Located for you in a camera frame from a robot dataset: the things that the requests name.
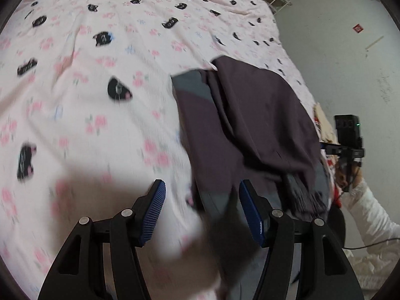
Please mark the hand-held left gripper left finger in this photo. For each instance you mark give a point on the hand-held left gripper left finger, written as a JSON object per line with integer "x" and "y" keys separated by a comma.
{"x": 153, "y": 212}

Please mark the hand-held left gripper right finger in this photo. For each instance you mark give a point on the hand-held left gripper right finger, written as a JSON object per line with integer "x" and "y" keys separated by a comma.
{"x": 253, "y": 215}

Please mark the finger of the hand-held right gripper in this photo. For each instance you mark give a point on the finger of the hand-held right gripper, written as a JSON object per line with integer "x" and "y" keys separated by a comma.
{"x": 328, "y": 148}

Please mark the grey and maroon jacket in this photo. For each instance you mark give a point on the grey and maroon jacket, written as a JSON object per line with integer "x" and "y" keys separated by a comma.
{"x": 250, "y": 125}

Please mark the person's right forearm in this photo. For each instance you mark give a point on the person's right forearm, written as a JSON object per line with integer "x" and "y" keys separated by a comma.
{"x": 372, "y": 212}

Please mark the person's right hand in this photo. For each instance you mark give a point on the person's right hand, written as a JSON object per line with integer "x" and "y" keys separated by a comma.
{"x": 343, "y": 178}

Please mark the beige bed sheet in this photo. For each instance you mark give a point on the beige bed sheet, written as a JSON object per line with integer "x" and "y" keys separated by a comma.
{"x": 323, "y": 125}

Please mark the red cloth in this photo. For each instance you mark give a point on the red cloth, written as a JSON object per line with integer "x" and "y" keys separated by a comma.
{"x": 336, "y": 193}

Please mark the pink cat print blanket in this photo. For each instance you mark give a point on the pink cat print blanket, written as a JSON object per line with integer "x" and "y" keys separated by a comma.
{"x": 93, "y": 131}

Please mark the red wall sticker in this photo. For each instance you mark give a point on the red wall sticker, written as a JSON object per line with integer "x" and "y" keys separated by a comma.
{"x": 358, "y": 28}

